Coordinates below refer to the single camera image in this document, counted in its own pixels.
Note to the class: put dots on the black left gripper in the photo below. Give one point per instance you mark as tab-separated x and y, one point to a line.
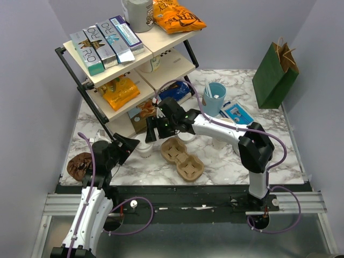
127	148

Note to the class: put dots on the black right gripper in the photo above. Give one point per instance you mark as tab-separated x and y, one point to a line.
152	122

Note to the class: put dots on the white plastic lid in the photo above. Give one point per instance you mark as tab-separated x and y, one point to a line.
142	145

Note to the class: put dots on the brown cardboard cup carrier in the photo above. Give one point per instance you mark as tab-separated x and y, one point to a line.
188	166

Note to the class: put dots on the white paper cup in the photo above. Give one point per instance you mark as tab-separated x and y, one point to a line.
145	152

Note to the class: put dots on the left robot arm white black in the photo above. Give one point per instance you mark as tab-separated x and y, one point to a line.
95	205

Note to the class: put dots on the brown snack bag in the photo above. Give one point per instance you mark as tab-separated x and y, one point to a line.
139	113

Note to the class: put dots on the blue snack bag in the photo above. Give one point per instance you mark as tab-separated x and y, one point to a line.
179	91

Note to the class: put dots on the yellow snack bag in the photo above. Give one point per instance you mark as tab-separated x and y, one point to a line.
119	91

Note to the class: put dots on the light blue cup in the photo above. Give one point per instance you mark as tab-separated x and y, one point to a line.
212	106

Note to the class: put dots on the white stirrers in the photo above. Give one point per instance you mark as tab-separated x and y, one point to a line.
208	90

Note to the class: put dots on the stack of white paper cups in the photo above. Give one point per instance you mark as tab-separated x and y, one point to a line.
218	144

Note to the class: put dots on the blue RO box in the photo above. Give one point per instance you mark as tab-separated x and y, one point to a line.
117	43

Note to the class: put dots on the brown RO box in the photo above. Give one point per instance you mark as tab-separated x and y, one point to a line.
101	46

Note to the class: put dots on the purple white box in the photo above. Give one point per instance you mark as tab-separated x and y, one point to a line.
134	43

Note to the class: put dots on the blue razor box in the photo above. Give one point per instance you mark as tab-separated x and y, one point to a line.
235	111

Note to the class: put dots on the teal RO box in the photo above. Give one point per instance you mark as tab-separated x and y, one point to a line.
87	53

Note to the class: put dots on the orange chips bag top shelf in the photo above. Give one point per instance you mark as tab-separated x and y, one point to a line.
175	18

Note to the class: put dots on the grey canister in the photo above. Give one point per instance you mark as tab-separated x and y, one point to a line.
138	14

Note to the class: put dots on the green paper bag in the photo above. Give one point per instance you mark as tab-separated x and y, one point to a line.
275	75

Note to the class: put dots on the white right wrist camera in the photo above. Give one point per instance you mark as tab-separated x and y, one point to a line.
159	113

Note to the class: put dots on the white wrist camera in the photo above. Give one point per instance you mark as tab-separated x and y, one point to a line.
100	136
159	113

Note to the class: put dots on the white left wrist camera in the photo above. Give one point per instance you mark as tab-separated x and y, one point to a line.
100	136

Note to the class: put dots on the black frame beige shelf rack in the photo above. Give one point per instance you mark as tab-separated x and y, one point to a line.
177	61

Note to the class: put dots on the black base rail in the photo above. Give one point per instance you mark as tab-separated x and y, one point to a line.
208	204

